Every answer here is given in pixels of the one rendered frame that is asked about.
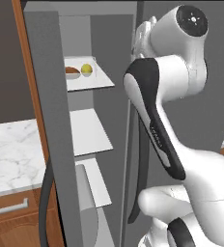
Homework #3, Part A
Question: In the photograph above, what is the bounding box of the brown potato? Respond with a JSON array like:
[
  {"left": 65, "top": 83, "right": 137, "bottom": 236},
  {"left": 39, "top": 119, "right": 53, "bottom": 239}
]
[{"left": 65, "top": 66, "right": 80, "bottom": 75}]

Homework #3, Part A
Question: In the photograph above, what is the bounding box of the silver drawer handle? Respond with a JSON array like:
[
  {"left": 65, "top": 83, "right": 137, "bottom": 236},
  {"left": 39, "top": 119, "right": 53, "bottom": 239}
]
[{"left": 0, "top": 197, "right": 30, "bottom": 216}]

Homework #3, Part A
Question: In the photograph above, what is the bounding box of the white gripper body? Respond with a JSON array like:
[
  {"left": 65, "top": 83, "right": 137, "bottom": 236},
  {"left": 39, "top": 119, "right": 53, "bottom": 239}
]
[{"left": 130, "top": 15, "right": 158, "bottom": 62}]

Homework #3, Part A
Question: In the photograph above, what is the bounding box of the grey fridge body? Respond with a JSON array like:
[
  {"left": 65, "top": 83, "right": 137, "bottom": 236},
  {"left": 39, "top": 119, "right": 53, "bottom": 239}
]
[{"left": 22, "top": 0, "right": 141, "bottom": 247}]

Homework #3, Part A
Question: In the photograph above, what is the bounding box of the white freezer shelf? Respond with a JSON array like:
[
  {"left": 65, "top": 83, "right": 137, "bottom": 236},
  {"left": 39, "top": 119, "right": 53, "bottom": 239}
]
[
  {"left": 74, "top": 156, "right": 113, "bottom": 209},
  {"left": 69, "top": 107, "right": 115, "bottom": 158},
  {"left": 64, "top": 55, "right": 116, "bottom": 93}
]

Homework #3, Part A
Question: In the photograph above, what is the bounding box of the wooden cupboard door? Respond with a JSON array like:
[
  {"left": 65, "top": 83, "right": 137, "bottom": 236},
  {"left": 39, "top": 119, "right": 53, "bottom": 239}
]
[{"left": 0, "top": 219, "right": 66, "bottom": 247}]

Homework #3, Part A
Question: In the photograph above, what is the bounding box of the wooden side panel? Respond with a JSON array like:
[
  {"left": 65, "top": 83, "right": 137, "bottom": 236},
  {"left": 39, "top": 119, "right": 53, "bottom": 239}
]
[{"left": 11, "top": 0, "right": 51, "bottom": 162}]

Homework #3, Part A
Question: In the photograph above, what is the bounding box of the yellow lemon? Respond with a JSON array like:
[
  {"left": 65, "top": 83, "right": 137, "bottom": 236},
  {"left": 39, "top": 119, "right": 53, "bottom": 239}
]
[{"left": 80, "top": 63, "right": 94, "bottom": 75}]

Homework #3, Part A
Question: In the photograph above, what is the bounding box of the dark grey freezer door handle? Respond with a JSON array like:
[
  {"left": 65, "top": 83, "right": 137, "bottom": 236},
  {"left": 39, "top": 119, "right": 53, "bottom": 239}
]
[{"left": 38, "top": 154, "right": 59, "bottom": 247}]

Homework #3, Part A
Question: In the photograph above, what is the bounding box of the grey freezer door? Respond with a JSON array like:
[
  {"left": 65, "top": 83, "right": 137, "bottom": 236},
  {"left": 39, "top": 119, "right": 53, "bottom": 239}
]
[{"left": 23, "top": 11, "right": 85, "bottom": 247}]

